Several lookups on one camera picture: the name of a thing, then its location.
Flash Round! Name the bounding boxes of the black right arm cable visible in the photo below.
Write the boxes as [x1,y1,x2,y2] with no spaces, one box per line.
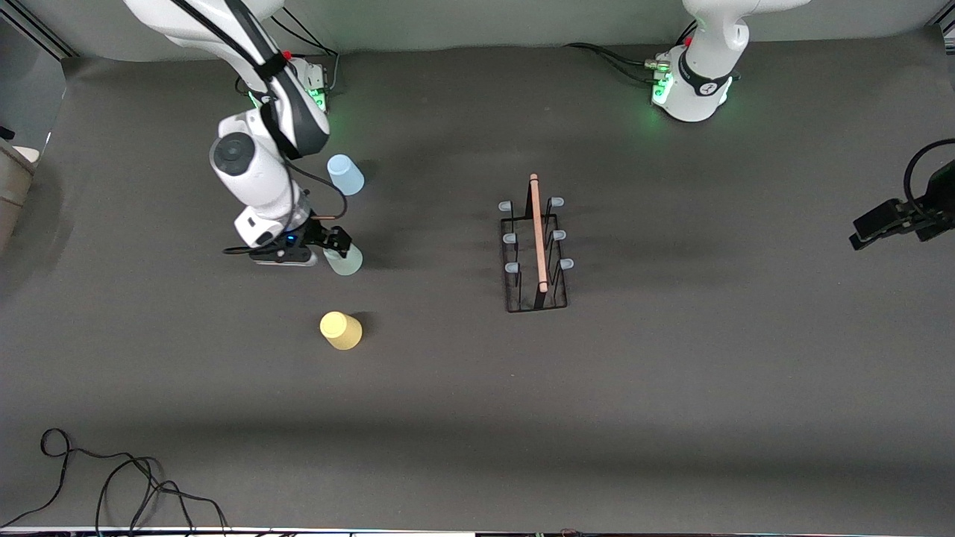
[224,160,349,256]

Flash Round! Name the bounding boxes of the pale blue plastic cup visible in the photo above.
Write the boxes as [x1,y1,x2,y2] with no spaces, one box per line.
[327,154,366,196]

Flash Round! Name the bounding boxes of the black wire cup holder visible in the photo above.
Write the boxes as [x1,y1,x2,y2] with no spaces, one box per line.
[498,174,575,313]

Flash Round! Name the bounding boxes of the black right arm base cables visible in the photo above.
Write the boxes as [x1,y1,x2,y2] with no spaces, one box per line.
[269,7,340,94]

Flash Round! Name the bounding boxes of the black arm base cables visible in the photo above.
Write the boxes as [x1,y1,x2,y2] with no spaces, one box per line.
[563,43,672,83]
[269,7,340,94]

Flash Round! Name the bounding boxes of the thin black loose cable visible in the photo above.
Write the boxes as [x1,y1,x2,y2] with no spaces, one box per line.
[0,428,232,534]

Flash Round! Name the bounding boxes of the yellow plastic cup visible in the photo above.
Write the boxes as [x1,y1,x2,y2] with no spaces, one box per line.
[319,312,363,351]

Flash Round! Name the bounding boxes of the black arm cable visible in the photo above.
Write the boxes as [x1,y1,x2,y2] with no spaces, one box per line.
[904,138,955,217]
[224,160,349,256]

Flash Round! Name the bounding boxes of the black left arm base cables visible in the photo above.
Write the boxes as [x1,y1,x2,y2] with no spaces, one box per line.
[563,43,672,83]

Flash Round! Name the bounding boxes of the pale green plastic cup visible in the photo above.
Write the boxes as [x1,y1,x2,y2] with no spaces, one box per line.
[322,242,364,277]

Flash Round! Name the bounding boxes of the dark grey table mat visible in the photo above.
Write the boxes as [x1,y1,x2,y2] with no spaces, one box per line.
[0,26,955,532]

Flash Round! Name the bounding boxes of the beige box with white lid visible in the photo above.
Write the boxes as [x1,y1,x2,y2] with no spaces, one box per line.
[0,138,37,251]

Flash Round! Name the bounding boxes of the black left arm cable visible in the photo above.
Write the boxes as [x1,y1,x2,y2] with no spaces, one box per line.
[904,138,955,217]

